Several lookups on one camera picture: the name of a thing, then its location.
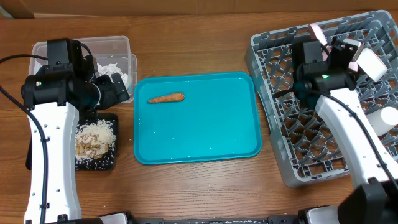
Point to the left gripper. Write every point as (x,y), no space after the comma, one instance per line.
(112,97)

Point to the white bowl with food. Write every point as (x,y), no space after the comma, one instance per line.
(355,48)

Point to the white tissue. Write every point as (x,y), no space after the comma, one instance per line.
(125,79)
(108,69)

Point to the small white bowl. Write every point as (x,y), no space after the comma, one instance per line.
(371,64)

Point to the large white plate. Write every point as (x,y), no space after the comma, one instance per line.
(317,33)

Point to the peanut shells and rice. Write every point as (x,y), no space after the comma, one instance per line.
(93,143)

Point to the orange carrot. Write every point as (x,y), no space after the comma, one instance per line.
(173,97)

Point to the white cup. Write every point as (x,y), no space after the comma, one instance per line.
(383,120)

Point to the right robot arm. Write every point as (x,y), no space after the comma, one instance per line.
(324,82)

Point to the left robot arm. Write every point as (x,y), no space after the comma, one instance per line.
(53,196)

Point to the grey dishwasher rack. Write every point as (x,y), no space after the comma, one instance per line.
(305,150)

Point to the clear plastic bin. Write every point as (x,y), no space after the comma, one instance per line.
(112,49)

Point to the black plastic tray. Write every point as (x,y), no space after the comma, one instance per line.
(109,165)

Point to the teal serving tray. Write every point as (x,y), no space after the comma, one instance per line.
(218,119)

